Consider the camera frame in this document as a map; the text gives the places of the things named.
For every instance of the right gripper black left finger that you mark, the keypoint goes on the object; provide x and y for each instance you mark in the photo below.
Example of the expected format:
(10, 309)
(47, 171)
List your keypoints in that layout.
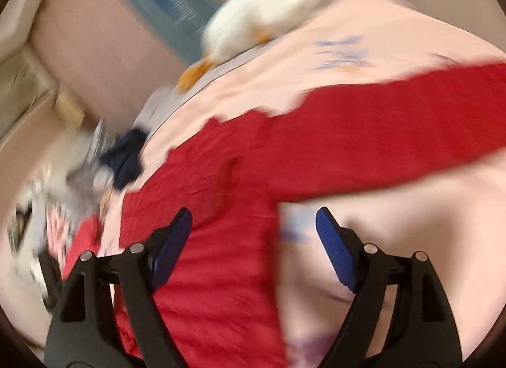
(106, 315)

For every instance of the red puffer jacket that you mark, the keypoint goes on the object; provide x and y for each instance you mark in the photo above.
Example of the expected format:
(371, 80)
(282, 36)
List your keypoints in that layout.
(87, 238)
(219, 304)

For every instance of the pink clothes pile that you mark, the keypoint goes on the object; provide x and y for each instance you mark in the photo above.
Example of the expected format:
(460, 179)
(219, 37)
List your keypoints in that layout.
(57, 232)

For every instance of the folded red puffer jacket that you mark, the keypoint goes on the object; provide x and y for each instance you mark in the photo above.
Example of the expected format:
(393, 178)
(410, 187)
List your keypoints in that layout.
(87, 238)

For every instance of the plaid pillow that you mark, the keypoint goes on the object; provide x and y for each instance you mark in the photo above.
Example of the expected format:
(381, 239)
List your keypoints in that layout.
(89, 182)

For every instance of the pink deer print duvet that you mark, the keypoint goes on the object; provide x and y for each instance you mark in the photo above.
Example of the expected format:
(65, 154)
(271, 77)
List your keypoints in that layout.
(456, 215)

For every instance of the dark navy garment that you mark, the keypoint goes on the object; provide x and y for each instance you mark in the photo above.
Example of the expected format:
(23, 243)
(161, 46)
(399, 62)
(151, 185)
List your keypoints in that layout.
(123, 158)

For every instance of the white goose plush toy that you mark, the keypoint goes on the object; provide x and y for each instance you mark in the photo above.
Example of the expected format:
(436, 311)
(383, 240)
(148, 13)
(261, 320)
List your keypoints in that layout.
(240, 25)

